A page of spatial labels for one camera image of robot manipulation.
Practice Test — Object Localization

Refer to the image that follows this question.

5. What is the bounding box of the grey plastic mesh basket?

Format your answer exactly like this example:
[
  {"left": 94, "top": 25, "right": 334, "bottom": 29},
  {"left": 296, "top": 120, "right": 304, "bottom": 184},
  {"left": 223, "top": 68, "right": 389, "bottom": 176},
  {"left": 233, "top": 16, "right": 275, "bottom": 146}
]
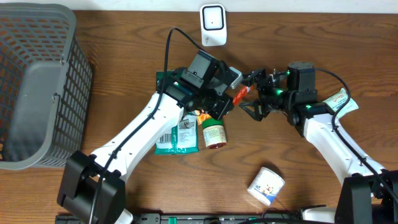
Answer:
[{"left": 1, "top": 2, "right": 93, "bottom": 170}]

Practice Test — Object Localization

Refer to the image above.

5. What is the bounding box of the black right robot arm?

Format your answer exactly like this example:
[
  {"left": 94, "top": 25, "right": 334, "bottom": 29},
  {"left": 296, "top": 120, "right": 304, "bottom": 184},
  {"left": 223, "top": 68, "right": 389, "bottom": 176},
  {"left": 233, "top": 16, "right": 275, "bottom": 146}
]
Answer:
[{"left": 240, "top": 62, "right": 397, "bottom": 223}]

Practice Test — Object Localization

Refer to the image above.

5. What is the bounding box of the small orange carton box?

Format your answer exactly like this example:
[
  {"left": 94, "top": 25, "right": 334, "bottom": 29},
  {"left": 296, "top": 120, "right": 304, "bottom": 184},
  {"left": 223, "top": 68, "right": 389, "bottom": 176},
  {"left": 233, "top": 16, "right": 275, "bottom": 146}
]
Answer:
[{"left": 195, "top": 110, "right": 211, "bottom": 125}]

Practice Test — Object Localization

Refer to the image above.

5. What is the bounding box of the white blue labelled jar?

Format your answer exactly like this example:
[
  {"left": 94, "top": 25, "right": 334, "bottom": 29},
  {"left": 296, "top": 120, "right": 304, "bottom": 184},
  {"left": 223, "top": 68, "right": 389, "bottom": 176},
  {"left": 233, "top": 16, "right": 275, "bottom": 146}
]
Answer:
[{"left": 247, "top": 167, "right": 285, "bottom": 206}]

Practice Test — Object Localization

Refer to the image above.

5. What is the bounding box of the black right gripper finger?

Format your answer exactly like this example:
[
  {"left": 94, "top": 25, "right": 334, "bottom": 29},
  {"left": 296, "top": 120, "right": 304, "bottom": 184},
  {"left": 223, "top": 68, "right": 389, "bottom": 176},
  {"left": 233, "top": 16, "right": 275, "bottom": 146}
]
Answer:
[
  {"left": 239, "top": 101, "right": 264, "bottom": 121},
  {"left": 241, "top": 68, "right": 266, "bottom": 87}
]

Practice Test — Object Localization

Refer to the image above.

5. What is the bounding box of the white red package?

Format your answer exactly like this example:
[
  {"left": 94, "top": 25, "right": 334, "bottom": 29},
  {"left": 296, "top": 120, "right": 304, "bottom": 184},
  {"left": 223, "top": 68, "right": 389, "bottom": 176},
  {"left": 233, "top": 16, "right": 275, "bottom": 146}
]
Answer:
[{"left": 154, "top": 70, "right": 200, "bottom": 156}]

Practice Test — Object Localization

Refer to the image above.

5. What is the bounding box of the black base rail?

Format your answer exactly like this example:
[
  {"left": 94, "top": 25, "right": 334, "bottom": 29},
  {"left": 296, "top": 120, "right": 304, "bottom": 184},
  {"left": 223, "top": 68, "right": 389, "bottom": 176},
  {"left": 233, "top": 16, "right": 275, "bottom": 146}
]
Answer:
[{"left": 55, "top": 212, "right": 304, "bottom": 224}]

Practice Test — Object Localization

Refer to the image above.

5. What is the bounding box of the teal white snack packet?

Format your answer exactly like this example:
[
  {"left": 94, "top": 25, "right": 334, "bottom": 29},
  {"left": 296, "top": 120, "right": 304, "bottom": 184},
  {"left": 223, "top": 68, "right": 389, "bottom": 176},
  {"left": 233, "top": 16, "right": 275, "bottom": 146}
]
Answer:
[{"left": 323, "top": 88, "right": 359, "bottom": 119}]

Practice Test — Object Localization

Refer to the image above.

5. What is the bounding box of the red coffee stick sachet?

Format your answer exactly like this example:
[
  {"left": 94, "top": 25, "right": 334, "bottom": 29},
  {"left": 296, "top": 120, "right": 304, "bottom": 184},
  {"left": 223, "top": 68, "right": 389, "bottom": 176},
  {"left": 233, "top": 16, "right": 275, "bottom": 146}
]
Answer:
[{"left": 233, "top": 86, "right": 254, "bottom": 106}]

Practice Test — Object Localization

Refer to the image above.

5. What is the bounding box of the green lid white jar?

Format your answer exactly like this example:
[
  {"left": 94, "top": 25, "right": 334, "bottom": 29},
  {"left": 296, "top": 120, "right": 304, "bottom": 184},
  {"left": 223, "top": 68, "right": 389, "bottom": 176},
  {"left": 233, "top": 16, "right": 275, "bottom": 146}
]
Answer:
[{"left": 202, "top": 118, "right": 227, "bottom": 149}]

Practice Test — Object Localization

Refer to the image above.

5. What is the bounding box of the white barcode scanner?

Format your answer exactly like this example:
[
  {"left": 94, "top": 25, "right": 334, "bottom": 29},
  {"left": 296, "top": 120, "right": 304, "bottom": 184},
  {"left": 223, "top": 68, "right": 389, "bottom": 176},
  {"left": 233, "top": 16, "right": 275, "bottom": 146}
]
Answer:
[{"left": 200, "top": 4, "right": 227, "bottom": 47}]

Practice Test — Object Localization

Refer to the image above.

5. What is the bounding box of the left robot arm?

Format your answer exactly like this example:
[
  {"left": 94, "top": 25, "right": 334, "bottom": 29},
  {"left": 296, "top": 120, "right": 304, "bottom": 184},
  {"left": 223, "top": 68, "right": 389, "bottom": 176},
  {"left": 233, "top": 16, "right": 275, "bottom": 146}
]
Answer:
[{"left": 57, "top": 50, "right": 243, "bottom": 223}]

